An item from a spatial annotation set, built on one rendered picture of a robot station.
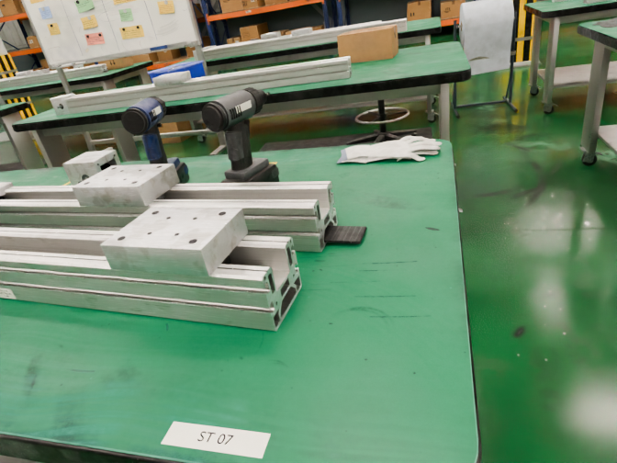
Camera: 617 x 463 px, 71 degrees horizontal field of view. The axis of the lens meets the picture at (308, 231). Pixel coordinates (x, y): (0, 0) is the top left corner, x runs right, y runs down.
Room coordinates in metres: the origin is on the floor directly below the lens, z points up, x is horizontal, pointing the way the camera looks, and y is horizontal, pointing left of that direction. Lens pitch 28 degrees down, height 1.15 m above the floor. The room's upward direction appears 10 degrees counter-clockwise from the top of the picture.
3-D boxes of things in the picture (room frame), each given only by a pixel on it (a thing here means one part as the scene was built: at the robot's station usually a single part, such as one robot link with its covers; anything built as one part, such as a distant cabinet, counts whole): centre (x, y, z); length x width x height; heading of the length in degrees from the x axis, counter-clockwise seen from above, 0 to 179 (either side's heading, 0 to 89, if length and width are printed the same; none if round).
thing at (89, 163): (1.13, 0.53, 0.83); 0.11 x 0.10 x 0.10; 159
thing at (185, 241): (0.54, 0.18, 0.87); 0.16 x 0.11 x 0.07; 66
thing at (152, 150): (1.07, 0.32, 0.89); 0.20 x 0.08 x 0.22; 173
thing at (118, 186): (0.82, 0.33, 0.87); 0.16 x 0.11 x 0.07; 66
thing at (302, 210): (0.82, 0.33, 0.82); 0.80 x 0.10 x 0.09; 66
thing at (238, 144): (0.95, 0.09, 0.89); 0.20 x 0.08 x 0.22; 144
